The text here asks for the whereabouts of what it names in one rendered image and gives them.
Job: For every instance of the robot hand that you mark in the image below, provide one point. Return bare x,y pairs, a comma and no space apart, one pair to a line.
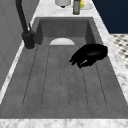
91,53

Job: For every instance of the white plate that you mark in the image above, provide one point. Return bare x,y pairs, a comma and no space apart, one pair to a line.
62,42

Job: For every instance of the dark grey sink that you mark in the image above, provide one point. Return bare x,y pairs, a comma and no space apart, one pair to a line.
63,76

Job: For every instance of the pale flat plate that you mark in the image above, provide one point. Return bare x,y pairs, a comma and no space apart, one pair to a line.
87,6

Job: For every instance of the olive green bottle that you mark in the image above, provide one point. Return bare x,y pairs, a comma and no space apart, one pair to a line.
76,6

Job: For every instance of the yellow fruit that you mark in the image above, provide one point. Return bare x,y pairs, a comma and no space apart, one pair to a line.
82,4

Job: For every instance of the white round thing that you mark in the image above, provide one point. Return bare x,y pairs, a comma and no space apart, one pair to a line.
63,2

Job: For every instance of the black tap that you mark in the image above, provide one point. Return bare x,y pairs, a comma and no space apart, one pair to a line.
26,28

